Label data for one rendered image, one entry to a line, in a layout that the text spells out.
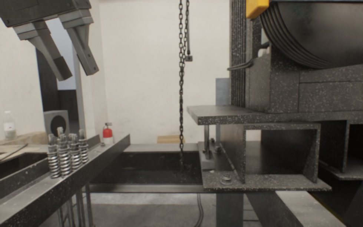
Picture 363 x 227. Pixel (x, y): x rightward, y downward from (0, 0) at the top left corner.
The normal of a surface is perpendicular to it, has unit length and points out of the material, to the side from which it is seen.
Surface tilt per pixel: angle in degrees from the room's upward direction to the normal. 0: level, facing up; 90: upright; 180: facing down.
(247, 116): 90
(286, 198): 0
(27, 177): 83
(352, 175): 0
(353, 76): 90
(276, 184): 0
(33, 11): 113
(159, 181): 90
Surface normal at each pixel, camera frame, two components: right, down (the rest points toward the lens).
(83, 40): -0.08, 0.51
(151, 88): -0.05, 0.12
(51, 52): 0.98, -0.14
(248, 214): -0.04, -0.97
